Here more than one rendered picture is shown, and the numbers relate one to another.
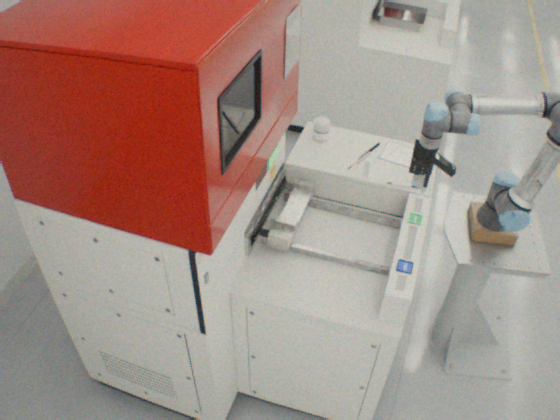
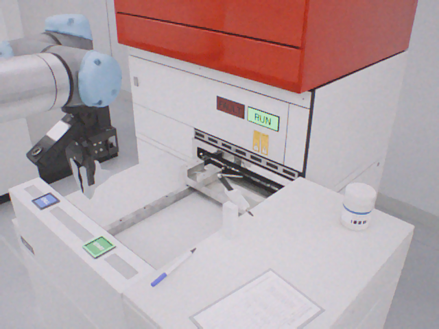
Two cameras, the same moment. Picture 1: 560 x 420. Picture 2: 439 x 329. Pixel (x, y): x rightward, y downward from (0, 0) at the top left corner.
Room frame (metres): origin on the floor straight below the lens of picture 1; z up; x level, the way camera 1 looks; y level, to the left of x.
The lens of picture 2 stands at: (2.05, -1.04, 1.58)
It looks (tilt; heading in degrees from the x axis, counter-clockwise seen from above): 30 degrees down; 115
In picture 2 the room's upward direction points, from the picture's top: 1 degrees clockwise
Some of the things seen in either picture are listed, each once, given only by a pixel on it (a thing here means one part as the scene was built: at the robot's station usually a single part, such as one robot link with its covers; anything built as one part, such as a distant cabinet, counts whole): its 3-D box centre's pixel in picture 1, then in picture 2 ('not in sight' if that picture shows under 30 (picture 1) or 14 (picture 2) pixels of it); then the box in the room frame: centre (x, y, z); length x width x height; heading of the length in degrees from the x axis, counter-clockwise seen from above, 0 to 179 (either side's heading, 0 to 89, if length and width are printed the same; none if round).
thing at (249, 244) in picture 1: (266, 209); (239, 170); (1.60, 0.05, 0.89); 0.44 x 0.02 x 0.10; 162
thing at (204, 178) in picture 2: (286, 222); (209, 175); (1.53, -0.03, 0.89); 0.08 x 0.03 x 0.03; 72
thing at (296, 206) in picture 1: (292, 215); (227, 192); (1.60, -0.05, 0.87); 0.36 x 0.08 x 0.03; 162
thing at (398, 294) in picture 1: (407, 254); (75, 245); (1.38, -0.48, 0.89); 0.55 x 0.09 x 0.14; 162
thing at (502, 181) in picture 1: (505, 190); not in sight; (1.59, -0.90, 1.04); 0.13 x 0.12 x 0.14; 176
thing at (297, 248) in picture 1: (324, 255); (156, 205); (1.42, -0.17, 0.84); 0.50 x 0.02 x 0.03; 72
